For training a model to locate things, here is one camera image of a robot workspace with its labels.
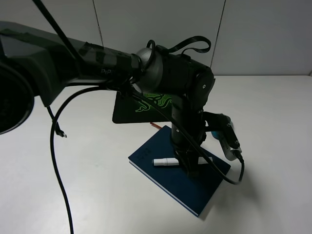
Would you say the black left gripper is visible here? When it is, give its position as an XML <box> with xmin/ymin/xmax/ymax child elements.
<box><xmin>171</xmin><ymin>96</ymin><xmax>207</xmax><ymax>178</ymax></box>

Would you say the white marker pen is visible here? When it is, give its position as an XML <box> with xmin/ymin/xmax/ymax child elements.
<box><xmin>152</xmin><ymin>157</ymin><xmax>208</xmax><ymax>167</ymax></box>

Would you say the teal and grey computer mouse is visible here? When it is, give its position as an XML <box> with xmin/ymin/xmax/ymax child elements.
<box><xmin>211</xmin><ymin>116</ymin><xmax>234</xmax><ymax>140</ymax></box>

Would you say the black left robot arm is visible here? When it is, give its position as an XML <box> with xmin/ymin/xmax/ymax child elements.
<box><xmin>0</xmin><ymin>21</ymin><xmax>215</xmax><ymax>175</ymax></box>

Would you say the dark blue notebook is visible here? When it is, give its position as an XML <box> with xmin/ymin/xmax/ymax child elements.
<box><xmin>128</xmin><ymin>126</ymin><xmax>223</xmax><ymax>217</ymax></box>

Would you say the black green Razer mouse pad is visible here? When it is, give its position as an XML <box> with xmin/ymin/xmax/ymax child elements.
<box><xmin>112</xmin><ymin>93</ymin><xmax>172</xmax><ymax>124</ymax></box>

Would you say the red bookmark ribbon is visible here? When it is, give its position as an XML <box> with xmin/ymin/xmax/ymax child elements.
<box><xmin>150</xmin><ymin>122</ymin><xmax>162</xmax><ymax>130</ymax></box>

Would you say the black camera cable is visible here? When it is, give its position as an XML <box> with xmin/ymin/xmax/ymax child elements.
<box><xmin>47</xmin><ymin>82</ymin><xmax>245</xmax><ymax>234</ymax></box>

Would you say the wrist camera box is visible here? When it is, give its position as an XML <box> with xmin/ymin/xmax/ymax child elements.
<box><xmin>203</xmin><ymin>112</ymin><xmax>242</xmax><ymax>161</ymax></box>

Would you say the black flat ribbon cable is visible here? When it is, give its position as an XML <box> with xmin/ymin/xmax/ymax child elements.
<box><xmin>168</xmin><ymin>36</ymin><xmax>212</xmax><ymax>55</ymax></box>

